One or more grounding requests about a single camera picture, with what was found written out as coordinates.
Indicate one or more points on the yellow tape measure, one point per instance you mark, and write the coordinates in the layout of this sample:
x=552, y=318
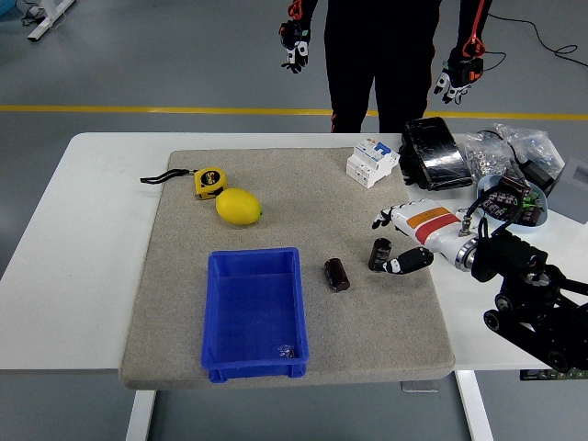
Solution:
x=210, y=181

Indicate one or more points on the blue plastic box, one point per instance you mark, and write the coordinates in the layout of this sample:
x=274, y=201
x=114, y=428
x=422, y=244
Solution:
x=255, y=312

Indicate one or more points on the dark brown cylindrical battery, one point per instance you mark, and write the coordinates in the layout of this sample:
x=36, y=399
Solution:
x=379, y=252
x=336, y=274
x=533, y=217
x=510, y=183
x=497, y=204

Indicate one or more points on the person's right forearm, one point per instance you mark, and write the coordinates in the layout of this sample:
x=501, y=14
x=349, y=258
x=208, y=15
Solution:
x=307, y=7

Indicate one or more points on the small green battery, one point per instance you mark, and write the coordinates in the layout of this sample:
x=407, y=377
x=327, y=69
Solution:
x=532, y=198

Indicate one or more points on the yellow lemon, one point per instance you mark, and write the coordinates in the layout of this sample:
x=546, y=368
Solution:
x=239, y=206

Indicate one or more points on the grey-brown mat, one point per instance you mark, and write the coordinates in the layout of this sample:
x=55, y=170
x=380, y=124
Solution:
x=321, y=206

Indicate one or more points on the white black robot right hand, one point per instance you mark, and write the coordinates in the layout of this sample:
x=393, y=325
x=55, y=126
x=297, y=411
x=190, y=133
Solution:
x=432, y=225

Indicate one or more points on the metal bracket under table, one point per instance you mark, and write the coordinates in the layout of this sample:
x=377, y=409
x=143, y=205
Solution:
x=420, y=387

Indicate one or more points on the small clear trinket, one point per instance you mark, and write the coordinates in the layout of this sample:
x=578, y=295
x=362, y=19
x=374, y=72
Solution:
x=286, y=351

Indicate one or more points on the black power adapter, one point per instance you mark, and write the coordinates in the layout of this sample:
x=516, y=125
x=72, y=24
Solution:
x=537, y=173

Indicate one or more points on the table control panel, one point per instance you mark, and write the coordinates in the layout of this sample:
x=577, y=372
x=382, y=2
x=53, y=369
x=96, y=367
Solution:
x=533, y=375

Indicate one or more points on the person's left forearm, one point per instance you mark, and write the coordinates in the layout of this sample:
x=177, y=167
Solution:
x=480, y=18

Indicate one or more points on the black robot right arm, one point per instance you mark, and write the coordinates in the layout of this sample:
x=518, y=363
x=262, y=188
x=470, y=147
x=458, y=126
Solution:
x=505, y=257

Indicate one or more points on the white table leg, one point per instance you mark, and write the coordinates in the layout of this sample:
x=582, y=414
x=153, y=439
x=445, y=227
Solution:
x=473, y=404
x=140, y=413

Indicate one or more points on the grey box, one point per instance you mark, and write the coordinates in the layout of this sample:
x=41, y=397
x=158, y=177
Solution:
x=572, y=184

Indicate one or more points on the clear bag of hardware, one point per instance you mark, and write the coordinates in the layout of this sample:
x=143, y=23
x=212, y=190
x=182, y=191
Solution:
x=482, y=156

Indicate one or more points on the black glossy case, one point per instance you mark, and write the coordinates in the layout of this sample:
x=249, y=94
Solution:
x=436, y=156

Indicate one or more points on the person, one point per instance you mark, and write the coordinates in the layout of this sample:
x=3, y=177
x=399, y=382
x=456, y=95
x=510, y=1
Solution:
x=381, y=59

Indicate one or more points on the white blue circuit breaker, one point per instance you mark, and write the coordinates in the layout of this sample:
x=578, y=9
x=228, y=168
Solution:
x=369, y=163

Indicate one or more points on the light blue bowl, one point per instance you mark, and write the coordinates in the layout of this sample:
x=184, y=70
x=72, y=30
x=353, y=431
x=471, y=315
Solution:
x=485, y=184

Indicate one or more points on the white metal frame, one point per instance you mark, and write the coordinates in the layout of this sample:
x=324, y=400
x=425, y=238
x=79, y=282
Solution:
x=46, y=20

